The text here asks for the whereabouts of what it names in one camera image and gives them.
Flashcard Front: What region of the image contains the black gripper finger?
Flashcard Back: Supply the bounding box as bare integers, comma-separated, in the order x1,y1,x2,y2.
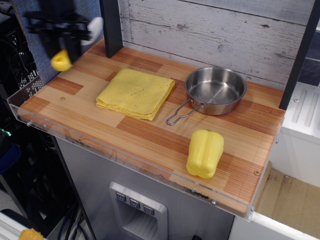
58,37,81,64

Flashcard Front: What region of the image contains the small steel pan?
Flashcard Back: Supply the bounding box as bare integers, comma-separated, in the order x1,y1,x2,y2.
166,66,247,126

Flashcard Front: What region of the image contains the yellow handled toy knife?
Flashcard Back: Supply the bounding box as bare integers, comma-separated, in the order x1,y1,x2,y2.
50,17,104,72

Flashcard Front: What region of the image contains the white toy sink counter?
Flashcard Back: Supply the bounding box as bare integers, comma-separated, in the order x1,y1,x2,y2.
256,82,320,240

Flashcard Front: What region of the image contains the black left shelf post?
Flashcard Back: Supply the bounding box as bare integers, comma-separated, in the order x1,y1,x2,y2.
99,0,123,58

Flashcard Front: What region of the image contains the yellow toy bell pepper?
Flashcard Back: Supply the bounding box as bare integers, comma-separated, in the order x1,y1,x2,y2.
186,129,224,179

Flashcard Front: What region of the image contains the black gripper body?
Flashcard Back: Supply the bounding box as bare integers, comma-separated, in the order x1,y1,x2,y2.
23,0,91,41

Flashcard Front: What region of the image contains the grey toy ice dispenser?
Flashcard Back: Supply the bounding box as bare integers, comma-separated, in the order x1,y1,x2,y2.
109,181,169,240

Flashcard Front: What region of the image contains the black shelf post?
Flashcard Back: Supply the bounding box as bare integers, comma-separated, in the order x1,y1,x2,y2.
99,0,123,58
279,0,320,110

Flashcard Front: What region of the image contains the clear acrylic table guard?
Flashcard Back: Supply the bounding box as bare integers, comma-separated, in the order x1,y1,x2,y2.
6,29,282,223

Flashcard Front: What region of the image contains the yellow folded cloth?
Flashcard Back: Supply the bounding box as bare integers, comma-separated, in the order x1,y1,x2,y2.
96,68,175,121

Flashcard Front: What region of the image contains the black right shelf post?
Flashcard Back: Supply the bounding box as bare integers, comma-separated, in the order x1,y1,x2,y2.
279,0,320,110

